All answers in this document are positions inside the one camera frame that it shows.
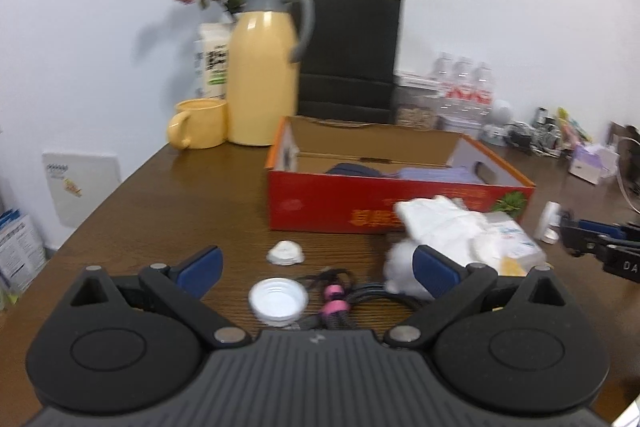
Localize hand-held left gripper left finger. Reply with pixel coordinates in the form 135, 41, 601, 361
70, 245, 251, 349

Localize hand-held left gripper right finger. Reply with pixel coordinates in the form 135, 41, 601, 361
384, 245, 571, 350

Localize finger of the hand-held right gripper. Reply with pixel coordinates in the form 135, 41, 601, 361
559, 209, 608, 263
575, 219, 640, 240

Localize white plush toy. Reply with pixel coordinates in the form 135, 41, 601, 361
382, 237, 436, 300

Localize small white bottle cap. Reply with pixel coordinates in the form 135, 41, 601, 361
534, 202, 562, 245

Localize white crinkled packet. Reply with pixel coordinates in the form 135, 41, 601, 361
394, 196, 493, 269

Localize yellow block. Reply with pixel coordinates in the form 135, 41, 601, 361
499, 256, 531, 279

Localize purple fabric pouch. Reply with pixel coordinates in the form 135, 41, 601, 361
397, 166, 483, 186

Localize navy zip pouch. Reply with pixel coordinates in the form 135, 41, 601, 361
325, 162, 401, 180

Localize red cardboard box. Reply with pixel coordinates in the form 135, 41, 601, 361
265, 115, 537, 235

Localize small tissue pack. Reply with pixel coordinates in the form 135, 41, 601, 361
482, 212, 548, 273

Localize purple tissue box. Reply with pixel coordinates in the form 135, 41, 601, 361
569, 143, 618, 185

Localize large white bottle cap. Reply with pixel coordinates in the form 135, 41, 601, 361
248, 278, 309, 325

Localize white ribbed bottle cap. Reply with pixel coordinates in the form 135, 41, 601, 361
266, 241, 305, 266

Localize colourful packets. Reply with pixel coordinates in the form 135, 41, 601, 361
555, 107, 592, 146

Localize white robot toy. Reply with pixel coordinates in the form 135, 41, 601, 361
480, 99, 518, 146

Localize yellow mug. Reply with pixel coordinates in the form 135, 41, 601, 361
166, 98, 230, 150

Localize clear container of seeds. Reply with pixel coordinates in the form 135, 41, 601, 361
395, 72, 446, 130

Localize stack of leaflets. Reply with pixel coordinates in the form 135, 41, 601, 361
0, 209, 48, 305

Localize yellow thermos jug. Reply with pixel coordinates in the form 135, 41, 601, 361
226, 0, 316, 146

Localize white milk carton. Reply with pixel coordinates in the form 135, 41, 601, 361
194, 23, 236, 100

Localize black paper bag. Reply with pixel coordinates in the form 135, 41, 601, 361
295, 0, 405, 125

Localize black braided cable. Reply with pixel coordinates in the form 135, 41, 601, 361
292, 268, 436, 333

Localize cardboard piece with white cable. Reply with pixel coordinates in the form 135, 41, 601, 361
609, 122, 640, 158

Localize white tangled cables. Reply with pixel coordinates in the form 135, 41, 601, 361
530, 127, 562, 156

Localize black charger with cable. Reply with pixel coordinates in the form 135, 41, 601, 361
505, 122, 534, 154

